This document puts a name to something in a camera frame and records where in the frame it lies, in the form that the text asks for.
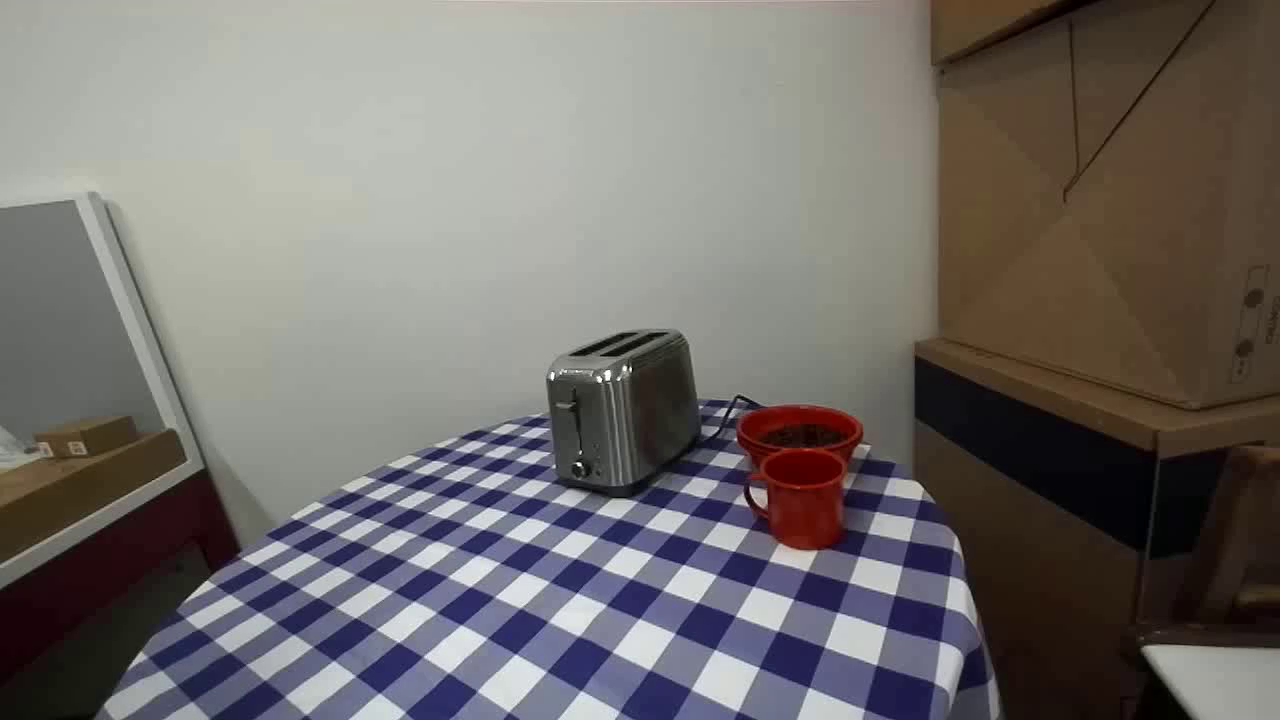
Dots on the flat brown cardboard box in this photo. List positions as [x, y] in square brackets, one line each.
[81, 483]

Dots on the red ceramic mug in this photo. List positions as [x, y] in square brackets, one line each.
[807, 506]

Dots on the red ceramic bowl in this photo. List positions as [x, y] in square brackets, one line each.
[761, 438]

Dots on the dark red low cabinet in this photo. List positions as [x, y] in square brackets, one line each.
[93, 584]

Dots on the silver toaster lever switch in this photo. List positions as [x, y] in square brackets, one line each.
[564, 430]

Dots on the dark coffee beans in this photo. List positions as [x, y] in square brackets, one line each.
[801, 432]

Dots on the stainless steel two-slot toaster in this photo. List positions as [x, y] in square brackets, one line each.
[638, 406]

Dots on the white framed board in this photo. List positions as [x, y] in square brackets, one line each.
[66, 322]

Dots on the large brown cardboard box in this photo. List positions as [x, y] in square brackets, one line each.
[1135, 200]

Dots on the black toaster dial knob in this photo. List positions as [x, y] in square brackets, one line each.
[576, 467]

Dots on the white table surface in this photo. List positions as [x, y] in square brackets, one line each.
[1227, 682]

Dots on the blue white checkered tablecloth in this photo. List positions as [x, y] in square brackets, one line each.
[535, 603]

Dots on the wooden chair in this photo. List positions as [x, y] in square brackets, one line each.
[1245, 535]

